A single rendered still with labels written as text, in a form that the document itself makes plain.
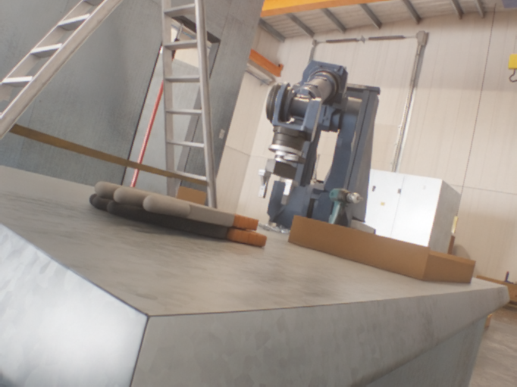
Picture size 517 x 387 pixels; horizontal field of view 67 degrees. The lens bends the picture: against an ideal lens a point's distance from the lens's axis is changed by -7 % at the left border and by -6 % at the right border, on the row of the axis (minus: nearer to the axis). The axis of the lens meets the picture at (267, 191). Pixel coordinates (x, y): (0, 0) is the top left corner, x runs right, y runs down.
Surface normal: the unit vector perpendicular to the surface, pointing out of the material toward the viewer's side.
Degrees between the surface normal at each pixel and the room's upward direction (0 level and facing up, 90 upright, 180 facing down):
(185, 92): 90
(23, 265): 67
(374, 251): 90
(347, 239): 90
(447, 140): 90
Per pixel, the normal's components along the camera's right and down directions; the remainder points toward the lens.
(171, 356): 0.82, -0.22
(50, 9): 0.75, 0.15
